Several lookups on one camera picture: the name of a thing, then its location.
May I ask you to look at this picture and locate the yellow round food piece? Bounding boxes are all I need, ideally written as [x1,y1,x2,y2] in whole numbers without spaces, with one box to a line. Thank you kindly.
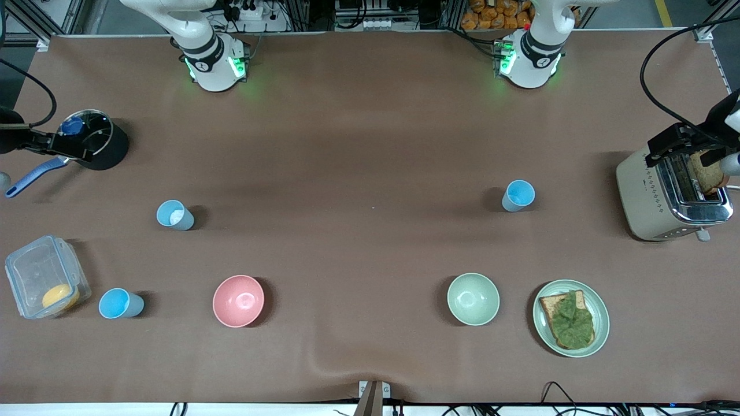
[42,283,81,311]

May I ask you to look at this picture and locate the thin black cable loop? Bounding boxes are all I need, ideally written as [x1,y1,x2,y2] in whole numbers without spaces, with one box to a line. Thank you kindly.
[541,381,579,416]

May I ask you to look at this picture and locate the pale green bowl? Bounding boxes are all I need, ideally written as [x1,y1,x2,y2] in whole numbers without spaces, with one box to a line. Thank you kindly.
[446,272,501,327]

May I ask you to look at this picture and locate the power strip with plugs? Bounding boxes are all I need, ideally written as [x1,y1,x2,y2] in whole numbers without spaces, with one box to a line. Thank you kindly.
[223,0,267,21]

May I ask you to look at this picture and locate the clear plastic food container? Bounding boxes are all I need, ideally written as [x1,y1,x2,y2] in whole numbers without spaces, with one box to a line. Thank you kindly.
[5,234,93,320]

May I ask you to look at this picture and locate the black saucepan blue handle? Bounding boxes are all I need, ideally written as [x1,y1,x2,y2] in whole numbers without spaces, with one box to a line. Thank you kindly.
[5,110,130,199]

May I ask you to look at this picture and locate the green lettuce leaf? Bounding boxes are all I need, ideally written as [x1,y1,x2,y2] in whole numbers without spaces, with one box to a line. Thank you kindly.
[548,291,595,350]

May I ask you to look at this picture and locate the beige chrome toaster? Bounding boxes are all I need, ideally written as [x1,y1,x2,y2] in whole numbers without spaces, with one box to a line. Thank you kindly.
[615,144,735,243]

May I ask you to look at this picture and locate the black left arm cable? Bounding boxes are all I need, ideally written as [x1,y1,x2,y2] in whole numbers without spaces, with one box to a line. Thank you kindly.
[639,14,740,135]

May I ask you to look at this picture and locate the metal table edge bracket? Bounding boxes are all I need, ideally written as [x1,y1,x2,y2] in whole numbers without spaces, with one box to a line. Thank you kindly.
[354,380,391,416]

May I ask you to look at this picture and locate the glass lid blue knob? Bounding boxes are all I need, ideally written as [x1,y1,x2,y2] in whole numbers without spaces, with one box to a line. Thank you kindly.
[60,109,114,158]

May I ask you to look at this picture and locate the orange snack bags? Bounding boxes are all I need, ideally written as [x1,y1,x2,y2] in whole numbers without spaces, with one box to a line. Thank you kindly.
[461,0,534,31]

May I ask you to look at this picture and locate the brown bread slice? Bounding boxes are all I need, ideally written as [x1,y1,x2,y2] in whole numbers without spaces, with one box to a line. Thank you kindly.
[688,151,731,196]

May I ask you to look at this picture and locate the brown table cloth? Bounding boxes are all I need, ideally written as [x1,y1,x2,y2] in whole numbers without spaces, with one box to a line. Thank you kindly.
[0,29,740,405]

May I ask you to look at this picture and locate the toast slice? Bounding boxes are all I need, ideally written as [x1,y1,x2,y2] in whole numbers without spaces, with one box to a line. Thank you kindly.
[539,291,596,351]

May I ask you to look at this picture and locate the blue plastic cup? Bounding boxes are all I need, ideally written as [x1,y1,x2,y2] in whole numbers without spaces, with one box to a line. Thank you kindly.
[501,180,536,213]
[156,199,195,232]
[98,288,145,320]

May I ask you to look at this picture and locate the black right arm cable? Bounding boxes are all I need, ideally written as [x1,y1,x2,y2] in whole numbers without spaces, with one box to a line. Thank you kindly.
[0,58,58,129]

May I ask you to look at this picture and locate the aluminium frame profile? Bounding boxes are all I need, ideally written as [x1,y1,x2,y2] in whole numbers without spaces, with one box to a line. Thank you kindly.
[0,0,87,47]
[694,0,740,42]

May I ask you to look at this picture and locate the pale green plate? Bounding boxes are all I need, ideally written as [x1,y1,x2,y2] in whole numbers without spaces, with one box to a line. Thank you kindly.
[532,279,611,359]

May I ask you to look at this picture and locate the pink bowl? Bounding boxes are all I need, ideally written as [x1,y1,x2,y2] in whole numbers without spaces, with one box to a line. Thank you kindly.
[212,274,265,329]

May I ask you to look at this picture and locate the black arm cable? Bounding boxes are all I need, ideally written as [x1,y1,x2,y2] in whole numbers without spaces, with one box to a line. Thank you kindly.
[0,58,58,129]
[639,14,740,135]

